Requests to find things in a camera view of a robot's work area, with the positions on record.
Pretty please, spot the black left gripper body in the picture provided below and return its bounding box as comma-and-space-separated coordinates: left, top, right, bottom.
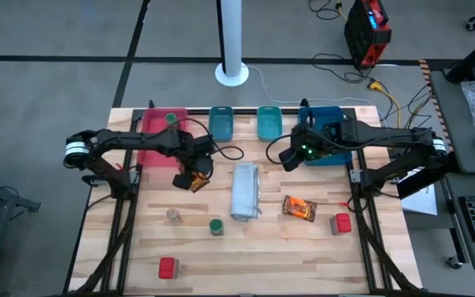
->
181, 135, 217, 177

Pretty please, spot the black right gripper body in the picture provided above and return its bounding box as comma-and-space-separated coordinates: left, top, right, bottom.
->
290, 121, 346, 161

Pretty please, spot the orange taco seasoning packet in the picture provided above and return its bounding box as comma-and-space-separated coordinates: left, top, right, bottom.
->
282, 195, 318, 224
190, 172, 212, 194

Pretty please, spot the red lid spice tin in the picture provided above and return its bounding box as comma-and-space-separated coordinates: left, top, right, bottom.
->
158, 257, 180, 281
329, 212, 353, 237

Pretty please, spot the blue plastic tray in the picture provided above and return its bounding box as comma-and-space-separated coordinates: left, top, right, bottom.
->
297, 106, 353, 167

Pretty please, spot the dark teal plastic bin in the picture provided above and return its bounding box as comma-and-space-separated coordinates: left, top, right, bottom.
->
208, 106, 235, 143

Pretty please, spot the folded gray towel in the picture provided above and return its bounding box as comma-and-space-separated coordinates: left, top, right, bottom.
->
230, 162, 262, 223

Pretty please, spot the light teal plastic bin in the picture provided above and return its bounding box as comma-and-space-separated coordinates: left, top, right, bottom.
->
256, 106, 284, 143

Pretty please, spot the pink red plastic tray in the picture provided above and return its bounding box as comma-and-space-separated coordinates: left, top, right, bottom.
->
137, 107, 190, 169

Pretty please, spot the white paper sheet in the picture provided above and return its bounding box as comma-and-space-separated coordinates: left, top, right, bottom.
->
400, 167, 440, 217

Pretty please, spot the white pole with round base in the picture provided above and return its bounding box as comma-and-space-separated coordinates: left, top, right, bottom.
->
214, 0, 250, 87

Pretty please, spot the red black power station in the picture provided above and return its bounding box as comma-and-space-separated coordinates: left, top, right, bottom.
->
343, 0, 393, 69

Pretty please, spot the orange black striped tape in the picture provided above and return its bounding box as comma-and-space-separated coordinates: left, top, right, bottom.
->
418, 59, 455, 153

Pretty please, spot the gray desk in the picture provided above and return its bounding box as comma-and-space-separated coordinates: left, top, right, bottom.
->
429, 69, 475, 276

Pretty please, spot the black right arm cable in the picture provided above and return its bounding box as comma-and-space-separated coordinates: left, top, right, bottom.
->
265, 132, 295, 167

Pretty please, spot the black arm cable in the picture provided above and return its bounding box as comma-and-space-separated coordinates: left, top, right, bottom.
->
167, 117, 246, 162
265, 132, 295, 167

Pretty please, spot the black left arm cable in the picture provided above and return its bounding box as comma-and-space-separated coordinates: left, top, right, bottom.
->
167, 117, 246, 162

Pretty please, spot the white floor cable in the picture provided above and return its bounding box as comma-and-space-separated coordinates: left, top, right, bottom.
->
245, 64, 389, 129

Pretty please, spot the black aluminium table frame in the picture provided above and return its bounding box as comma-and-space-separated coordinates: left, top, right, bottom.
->
62, 98, 422, 297

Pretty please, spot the black floor cable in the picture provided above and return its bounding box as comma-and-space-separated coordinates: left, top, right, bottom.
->
308, 0, 341, 21
310, 52, 373, 83

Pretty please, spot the yellow power cable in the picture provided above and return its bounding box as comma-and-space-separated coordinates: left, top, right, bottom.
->
367, 80, 403, 129

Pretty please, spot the black metal post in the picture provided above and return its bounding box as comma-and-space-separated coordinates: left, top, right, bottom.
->
444, 36, 475, 84

